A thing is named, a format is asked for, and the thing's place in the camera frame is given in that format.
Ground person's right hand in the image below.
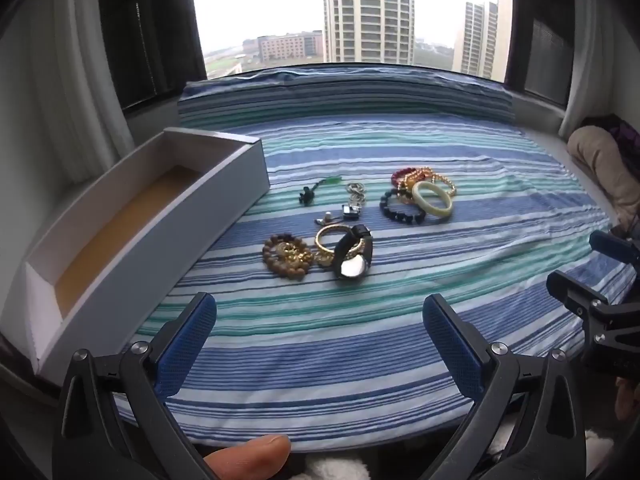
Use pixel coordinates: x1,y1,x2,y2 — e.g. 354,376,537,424
614,377,640,426

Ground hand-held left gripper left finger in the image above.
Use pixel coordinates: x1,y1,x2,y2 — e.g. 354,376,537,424
59,291,218,480

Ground gold bead bracelet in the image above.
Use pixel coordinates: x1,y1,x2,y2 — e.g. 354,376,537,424
429,169,458,197

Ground gold bangle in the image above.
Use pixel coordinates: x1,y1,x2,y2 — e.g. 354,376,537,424
314,223,367,262

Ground low brown building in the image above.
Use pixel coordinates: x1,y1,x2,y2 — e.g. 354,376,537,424
242,30,325,62

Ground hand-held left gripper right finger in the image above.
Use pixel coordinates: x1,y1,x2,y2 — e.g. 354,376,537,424
422,294,588,480

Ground person's left hand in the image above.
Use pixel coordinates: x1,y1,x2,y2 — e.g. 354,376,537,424
204,434,292,480

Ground black wristwatch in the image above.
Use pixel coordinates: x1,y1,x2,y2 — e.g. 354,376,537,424
332,224,375,281

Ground white curtain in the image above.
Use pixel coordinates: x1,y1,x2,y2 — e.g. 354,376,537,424
557,0,620,139
30,0,137,187

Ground white fluffy clothing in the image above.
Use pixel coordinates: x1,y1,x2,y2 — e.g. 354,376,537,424
295,425,618,480

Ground pale jade bangle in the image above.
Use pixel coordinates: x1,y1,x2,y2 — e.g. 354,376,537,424
410,180,455,220

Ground wooden bead bracelet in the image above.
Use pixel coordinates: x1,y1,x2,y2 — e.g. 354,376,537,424
262,233,315,279

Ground green pendant with black cord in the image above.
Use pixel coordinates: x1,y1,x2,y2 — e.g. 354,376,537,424
298,175,344,207

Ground white cardboard box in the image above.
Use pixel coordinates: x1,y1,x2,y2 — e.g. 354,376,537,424
0,127,271,376

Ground striped bolster pillow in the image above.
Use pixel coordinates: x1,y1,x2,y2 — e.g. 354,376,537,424
177,66,517,131

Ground amber bead bracelet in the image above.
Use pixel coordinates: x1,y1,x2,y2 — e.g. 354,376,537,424
399,172,427,205

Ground purple cloth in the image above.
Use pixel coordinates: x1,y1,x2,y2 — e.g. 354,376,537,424
580,114,640,162

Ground black bead bracelet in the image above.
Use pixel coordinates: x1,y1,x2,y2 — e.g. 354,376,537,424
379,187,427,226

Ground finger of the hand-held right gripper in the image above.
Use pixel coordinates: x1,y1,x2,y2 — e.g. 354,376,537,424
589,230,640,267
546,269,613,321

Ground twin tower buildings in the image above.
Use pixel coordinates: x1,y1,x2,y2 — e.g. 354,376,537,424
452,0,514,80

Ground dark window blind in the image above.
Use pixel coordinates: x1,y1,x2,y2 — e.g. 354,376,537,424
97,0,209,112
504,0,577,107

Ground red bead bracelet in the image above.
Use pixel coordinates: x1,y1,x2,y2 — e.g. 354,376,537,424
391,168,432,191

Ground tall tower building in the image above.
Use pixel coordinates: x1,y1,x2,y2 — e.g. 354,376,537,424
322,0,416,66

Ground gold chain earrings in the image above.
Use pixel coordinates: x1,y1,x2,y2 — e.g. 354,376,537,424
277,241,315,267

